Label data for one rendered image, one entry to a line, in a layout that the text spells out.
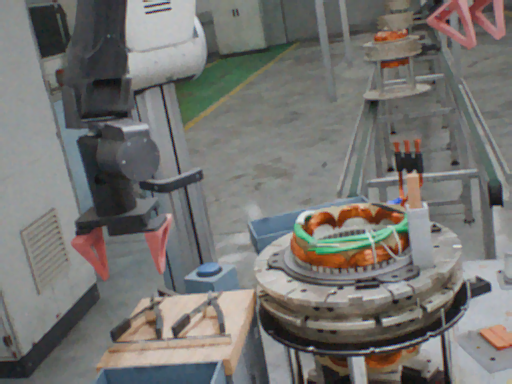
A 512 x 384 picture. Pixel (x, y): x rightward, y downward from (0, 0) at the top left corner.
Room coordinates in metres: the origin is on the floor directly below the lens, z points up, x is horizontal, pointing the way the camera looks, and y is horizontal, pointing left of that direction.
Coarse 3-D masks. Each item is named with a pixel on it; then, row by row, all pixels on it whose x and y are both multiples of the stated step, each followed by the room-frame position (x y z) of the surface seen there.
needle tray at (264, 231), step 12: (324, 204) 1.29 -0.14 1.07; (336, 204) 1.29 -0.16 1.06; (276, 216) 1.28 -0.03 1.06; (288, 216) 1.28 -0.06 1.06; (252, 228) 1.22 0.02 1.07; (264, 228) 1.27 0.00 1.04; (276, 228) 1.28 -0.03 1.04; (288, 228) 1.28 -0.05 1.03; (252, 240) 1.24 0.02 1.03; (264, 240) 1.17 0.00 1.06
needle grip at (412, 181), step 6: (414, 174) 0.87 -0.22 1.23; (408, 180) 0.86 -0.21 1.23; (414, 180) 0.86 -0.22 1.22; (408, 186) 0.86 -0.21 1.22; (414, 186) 0.86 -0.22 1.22; (408, 192) 0.86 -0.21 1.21; (414, 192) 0.86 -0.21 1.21; (408, 198) 0.86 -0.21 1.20; (414, 198) 0.86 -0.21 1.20; (414, 204) 0.86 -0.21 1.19; (420, 204) 0.86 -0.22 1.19
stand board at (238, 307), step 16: (144, 304) 0.97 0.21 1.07; (176, 304) 0.94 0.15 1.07; (192, 304) 0.93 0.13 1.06; (224, 304) 0.91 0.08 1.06; (240, 304) 0.90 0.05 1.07; (144, 320) 0.91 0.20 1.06; (176, 320) 0.89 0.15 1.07; (192, 320) 0.88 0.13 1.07; (208, 320) 0.87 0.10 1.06; (224, 320) 0.86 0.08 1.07; (240, 320) 0.85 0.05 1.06; (128, 336) 0.87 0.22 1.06; (144, 336) 0.86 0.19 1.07; (240, 336) 0.82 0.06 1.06; (112, 352) 0.83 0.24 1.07; (128, 352) 0.82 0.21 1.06; (144, 352) 0.81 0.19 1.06; (160, 352) 0.80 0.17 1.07; (176, 352) 0.80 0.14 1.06; (192, 352) 0.79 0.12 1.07; (208, 352) 0.78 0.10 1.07; (224, 352) 0.77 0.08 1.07; (96, 368) 0.79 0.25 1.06; (224, 368) 0.76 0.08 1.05
